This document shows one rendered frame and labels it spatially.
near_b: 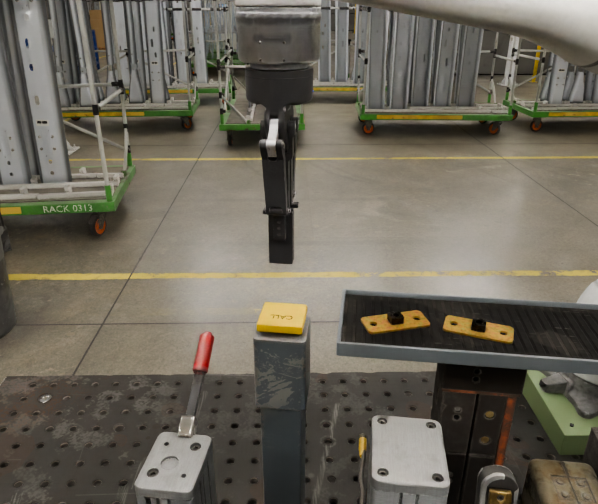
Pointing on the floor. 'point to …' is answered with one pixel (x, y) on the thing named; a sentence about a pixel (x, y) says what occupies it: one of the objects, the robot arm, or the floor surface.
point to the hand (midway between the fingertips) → (281, 236)
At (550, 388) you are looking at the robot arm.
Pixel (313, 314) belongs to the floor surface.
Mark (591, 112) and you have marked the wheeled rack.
